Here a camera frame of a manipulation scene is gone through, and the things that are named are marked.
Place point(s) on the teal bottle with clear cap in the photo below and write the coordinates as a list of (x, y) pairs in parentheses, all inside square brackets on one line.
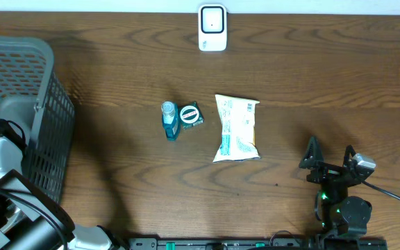
[(170, 120)]

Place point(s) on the dark grey plastic basket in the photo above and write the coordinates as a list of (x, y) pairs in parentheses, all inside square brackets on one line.
[(32, 97)]

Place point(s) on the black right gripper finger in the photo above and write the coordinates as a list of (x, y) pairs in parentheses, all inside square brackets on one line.
[(313, 155), (348, 155)]

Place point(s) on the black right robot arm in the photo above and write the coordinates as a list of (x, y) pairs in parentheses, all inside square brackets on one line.
[(343, 217)]

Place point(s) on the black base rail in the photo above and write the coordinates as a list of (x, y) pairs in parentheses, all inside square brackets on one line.
[(145, 243)]

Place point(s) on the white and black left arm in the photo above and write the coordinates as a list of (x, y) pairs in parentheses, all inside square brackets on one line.
[(29, 219)]

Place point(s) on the white barcode scanner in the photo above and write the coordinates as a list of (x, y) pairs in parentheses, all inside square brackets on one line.
[(212, 27)]

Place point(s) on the white and yellow snack bag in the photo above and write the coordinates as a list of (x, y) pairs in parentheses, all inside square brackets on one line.
[(237, 116)]

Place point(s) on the green box with round label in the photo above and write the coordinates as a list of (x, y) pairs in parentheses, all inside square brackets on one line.
[(190, 115)]

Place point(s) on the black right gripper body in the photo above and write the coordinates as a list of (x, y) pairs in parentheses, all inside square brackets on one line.
[(326, 173)]

